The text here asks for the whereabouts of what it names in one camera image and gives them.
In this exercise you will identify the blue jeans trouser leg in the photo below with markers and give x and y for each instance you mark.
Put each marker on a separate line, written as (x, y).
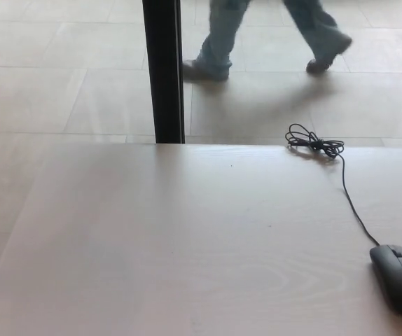
(313, 21)
(222, 31)

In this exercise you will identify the grey shoe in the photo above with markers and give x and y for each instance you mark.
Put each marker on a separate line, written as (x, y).
(201, 71)
(330, 52)

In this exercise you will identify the black vertical pillar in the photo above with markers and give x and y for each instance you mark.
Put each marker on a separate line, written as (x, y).
(162, 70)

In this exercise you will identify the black computer mouse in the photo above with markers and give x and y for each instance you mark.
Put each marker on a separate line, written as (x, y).
(397, 280)

